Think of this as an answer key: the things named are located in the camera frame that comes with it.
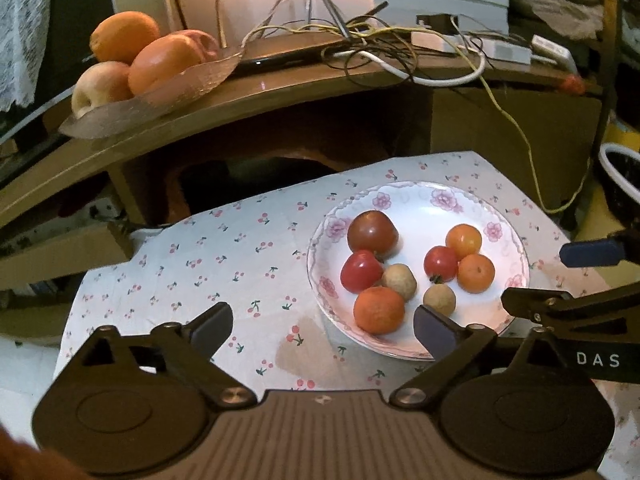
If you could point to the glass leaf fruit dish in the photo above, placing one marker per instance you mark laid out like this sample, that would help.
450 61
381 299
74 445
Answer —
183 89

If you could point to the small smooth orange fruit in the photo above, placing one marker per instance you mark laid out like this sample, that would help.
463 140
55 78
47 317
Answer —
464 240

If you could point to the large dark red tomato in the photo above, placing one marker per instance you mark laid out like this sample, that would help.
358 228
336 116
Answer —
373 231

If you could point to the top orange in dish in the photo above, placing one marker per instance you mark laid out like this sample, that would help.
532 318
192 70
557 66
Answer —
122 36

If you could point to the black basket white rim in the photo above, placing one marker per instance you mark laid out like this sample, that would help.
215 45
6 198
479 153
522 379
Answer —
619 177

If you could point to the white floral rimmed plate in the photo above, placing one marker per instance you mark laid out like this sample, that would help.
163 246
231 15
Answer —
423 213

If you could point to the white lace cover cloth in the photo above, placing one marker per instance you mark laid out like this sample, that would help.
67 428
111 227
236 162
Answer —
24 31

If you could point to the rough orange mandarin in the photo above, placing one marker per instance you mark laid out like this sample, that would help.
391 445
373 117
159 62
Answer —
379 310

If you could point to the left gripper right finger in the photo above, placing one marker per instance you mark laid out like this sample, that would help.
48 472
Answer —
455 351

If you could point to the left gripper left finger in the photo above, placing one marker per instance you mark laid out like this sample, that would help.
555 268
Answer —
188 349

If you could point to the small round red tomato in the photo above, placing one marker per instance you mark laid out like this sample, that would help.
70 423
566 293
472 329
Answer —
441 264

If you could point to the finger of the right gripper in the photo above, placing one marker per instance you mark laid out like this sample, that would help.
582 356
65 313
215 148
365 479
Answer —
603 323
609 251

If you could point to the oval red tomato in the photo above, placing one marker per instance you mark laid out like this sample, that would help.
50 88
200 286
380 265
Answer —
360 271

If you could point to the white power strip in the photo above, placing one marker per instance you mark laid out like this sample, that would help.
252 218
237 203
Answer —
495 49

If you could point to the orange in dish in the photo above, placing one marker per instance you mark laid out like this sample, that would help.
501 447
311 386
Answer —
122 36
161 60

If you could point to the tan longan fruit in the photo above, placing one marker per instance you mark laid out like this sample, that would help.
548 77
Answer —
441 298
400 278

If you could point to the pale yellow apple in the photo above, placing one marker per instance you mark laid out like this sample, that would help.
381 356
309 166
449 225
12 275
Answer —
103 83

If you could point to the brown wooden tv cabinet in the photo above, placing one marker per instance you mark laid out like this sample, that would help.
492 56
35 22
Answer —
522 119

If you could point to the front orange in dish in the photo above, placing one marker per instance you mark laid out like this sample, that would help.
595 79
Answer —
161 60

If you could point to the red apple in dish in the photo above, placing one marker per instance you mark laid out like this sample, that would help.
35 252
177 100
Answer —
207 43

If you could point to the black flat router device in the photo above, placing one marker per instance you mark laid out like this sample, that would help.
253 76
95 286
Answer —
278 50

